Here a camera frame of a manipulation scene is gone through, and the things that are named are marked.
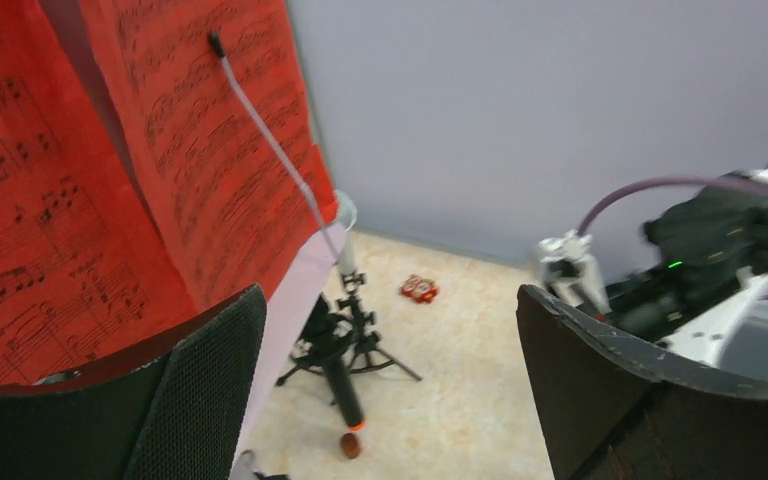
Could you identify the red owl toy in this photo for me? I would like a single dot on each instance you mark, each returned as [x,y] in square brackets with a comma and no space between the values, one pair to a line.
[419,289]

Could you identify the white tube on tripod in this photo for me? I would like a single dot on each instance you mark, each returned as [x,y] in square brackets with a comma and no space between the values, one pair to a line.
[346,216]

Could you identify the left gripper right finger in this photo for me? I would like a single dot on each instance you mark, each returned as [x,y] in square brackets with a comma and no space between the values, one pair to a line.
[613,406]

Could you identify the white music stand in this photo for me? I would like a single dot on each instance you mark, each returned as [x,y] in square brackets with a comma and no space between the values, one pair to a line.
[299,287]

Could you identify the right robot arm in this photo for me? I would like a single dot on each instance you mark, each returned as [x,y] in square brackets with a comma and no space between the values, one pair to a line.
[712,268]

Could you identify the small brown cylinder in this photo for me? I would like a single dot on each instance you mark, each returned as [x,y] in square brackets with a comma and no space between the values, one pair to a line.
[350,445]

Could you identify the black microphone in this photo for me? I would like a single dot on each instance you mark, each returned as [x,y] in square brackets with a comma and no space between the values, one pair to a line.
[326,350]

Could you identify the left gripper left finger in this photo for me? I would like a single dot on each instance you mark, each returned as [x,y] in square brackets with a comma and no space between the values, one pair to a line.
[168,407]

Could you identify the black mic tripod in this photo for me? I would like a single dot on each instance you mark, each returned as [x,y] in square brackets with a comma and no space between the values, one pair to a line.
[353,330]

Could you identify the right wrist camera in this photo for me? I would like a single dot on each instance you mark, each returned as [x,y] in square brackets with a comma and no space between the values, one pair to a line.
[566,268]

